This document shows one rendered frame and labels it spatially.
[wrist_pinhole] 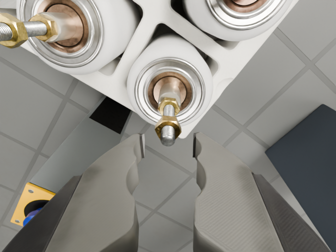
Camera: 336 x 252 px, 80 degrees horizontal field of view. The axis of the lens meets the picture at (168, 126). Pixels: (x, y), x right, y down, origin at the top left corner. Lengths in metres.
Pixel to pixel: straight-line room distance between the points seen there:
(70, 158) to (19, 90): 0.35
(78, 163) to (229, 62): 0.24
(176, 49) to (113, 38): 0.06
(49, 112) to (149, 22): 0.39
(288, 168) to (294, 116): 0.13
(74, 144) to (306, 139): 0.49
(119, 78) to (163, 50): 0.11
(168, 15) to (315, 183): 0.41
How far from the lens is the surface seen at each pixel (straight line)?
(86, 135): 0.32
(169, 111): 0.16
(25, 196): 0.26
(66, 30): 0.21
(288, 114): 0.58
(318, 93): 0.59
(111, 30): 0.22
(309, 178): 0.51
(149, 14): 0.28
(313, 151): 0.54
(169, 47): 0.21
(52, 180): 0.26
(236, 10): 0.21
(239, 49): 0.29
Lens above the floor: 0.46
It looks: 62 degrees down
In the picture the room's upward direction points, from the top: 177 degrees counter-clockwise
